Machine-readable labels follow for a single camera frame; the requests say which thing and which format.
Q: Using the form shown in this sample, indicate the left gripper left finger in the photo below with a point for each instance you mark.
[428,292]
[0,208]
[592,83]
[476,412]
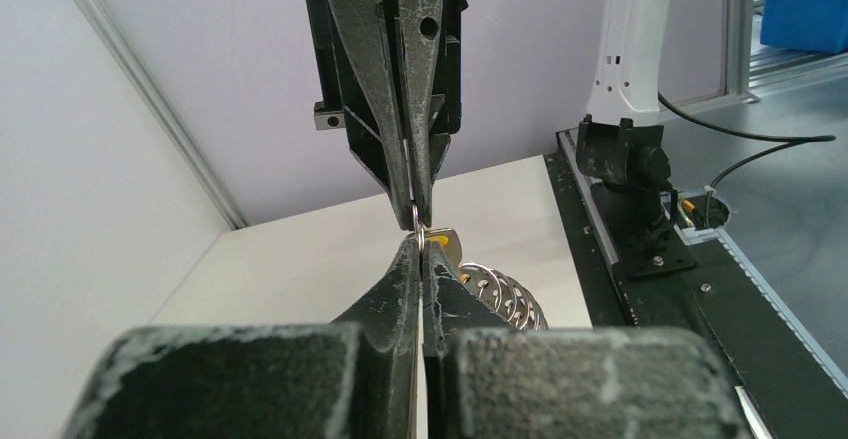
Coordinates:
[354,377]

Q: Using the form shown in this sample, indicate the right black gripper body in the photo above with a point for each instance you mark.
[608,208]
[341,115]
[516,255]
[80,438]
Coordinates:
[343,98]

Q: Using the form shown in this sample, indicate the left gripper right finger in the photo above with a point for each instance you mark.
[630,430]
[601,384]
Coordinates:
[488,379]

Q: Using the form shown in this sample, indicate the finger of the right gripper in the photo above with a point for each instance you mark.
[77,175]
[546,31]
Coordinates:
[361,29]
[420,23]

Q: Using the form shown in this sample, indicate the large keyring with yellow grip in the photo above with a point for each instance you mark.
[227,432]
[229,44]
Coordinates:
[506,296]

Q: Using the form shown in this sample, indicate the key with yellow tag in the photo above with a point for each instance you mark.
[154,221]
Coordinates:
[449,241]

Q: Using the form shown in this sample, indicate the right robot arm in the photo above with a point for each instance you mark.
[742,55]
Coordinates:
[618,141]

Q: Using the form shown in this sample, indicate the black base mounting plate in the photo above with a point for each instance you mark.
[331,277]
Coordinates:
[788,383]

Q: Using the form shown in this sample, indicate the blue plastic bin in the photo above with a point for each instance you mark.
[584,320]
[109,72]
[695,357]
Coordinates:
[818,26]

